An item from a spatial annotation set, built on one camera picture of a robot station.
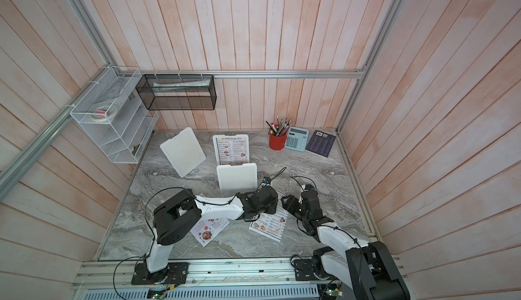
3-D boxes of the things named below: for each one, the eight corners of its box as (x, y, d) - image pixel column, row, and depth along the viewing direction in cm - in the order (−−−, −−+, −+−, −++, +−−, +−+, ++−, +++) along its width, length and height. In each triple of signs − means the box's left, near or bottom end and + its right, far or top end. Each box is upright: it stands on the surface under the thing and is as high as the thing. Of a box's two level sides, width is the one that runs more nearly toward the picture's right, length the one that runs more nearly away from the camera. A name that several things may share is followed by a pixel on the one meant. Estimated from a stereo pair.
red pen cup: (268, 150, 114) (269, 128, 100) (267, 138, 120) (269, 116, 106) (287, 150, 114) (291, 128, 100) (286, 138, 120) (289, 116, 106)
